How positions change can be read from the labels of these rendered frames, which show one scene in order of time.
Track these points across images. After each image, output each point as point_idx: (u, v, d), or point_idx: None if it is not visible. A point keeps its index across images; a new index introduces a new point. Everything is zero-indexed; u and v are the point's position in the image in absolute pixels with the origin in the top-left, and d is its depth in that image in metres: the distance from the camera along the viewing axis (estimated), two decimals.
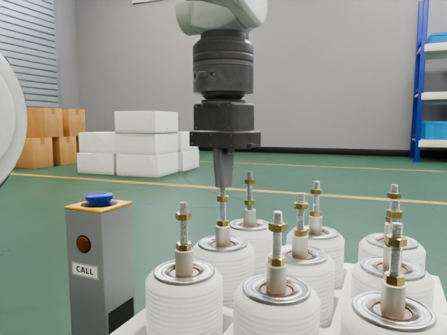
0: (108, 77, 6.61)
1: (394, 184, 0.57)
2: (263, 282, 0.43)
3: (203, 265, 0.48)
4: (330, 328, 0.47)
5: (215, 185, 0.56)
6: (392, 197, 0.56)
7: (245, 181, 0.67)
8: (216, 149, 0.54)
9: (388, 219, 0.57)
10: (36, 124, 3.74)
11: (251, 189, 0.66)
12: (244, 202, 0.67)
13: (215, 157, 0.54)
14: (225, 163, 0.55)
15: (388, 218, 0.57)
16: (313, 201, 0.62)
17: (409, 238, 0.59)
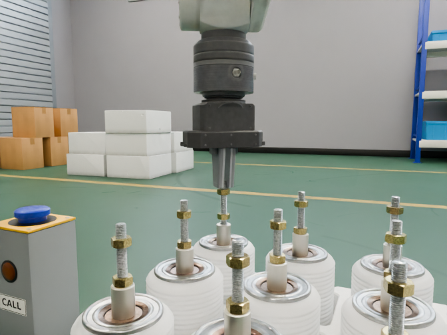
0: (104, 76, 6.51)
1: (395, 196, 0.47)
2: (221, 332, 0.32)
3: (151, 303, 0.37)
4: None
5: (227, 183, 0.57)
6: (392, 212, 0.46)
7: (222, 193, 0.55)
8: None
9: None
10: (26, 124, 3.63)
11: (224, 199, 0.57)
12: (227, 217, 0.56)
13: None
14: (213, 163, 0.56)
15: None
16: (298, 215, 0.51)
17: (413, 261, 0.48)
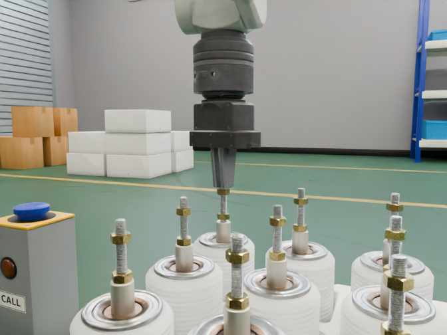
0: (104, 76, 6.50)
1: (395, 193, 0.47)
2: (221, 328, 0.32)
3: (150, 299, 0.37)
4: None
5: (213, 185, 0.56)
6: (392, 209, 0.46)
7: (229, 191, 0.56)
8: (218, 149, 0.54)
9: None
10: (26, 123, 3.63)
11: (220, 200, 0.56)
12: (227, 214, 0.57)
13: (213, 157, 0.55)
14: (227, 163, 0.54)
15: None
16: (298, 213, 0.51)
17: (413, 258, 0.48)
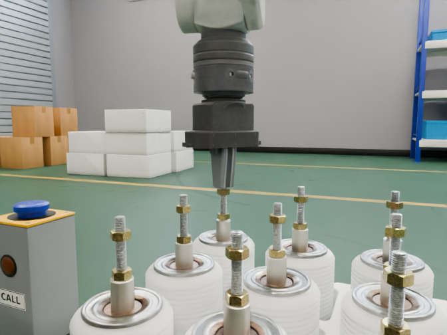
0: (104, 76, 6.50)
1: (395, 191, 0.47)
2: (221, 324, 0.32)
3: (150, 296, 0.37)
4: None
5: (221, 186, 0.55)
6: (392, 207, 0.46)
7: (226, 191, 0.57)
8: (233, 149, 0.54)
9: None
10: (26, 123, 3.63)
11: (221, 201, 0.56)
12: (221, 214, 0.57)
13: (227, 157, 0.54)
14: (233, 162, 0.56)
15: None
16: (298, 211, 0.51)
17: (413, 256, 0.48)
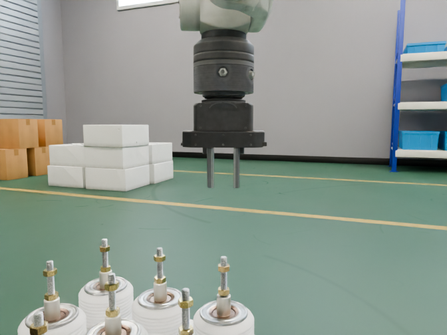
0: (94, 83, 6.61)
1: (224, 256, 0.57)
2: None
3: None
4: None
5: None
6: (219, 270, 0.57)
7: (108, 247, 0.68)
8: (213, 147, 0.57)
9: (218, 292, 0.57)
10: (10, 135, 3.74)
11: (102, 256, 0.67)
12: None
13: None
14: (207, 162, 0.56)
15: (218, 290, 0.57)
16: (157, 268, 0.62)
17: (243, 308, 0.59)
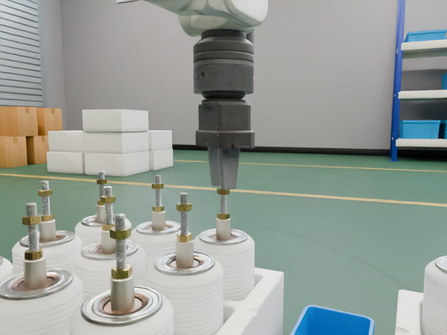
0: (93, 76, 6.60)
1: None
2: None
3: None
4: None
5: (211, 183, 0.57)
6: (229, 191, 0.56)
7: (105, 181, 0.67)
8: (218, 149, 0.53)
9: (229, 215, 0.56)
10: (9, 123, 3.73)
11: (100, 189, 0.65)
12: None
13: (209, 155, 0.56)
14: (226, 164, 0.53)
15: (229, 213, 0.56)
16: (155, 196, 0.61)
17: (244, 233, 0.58)
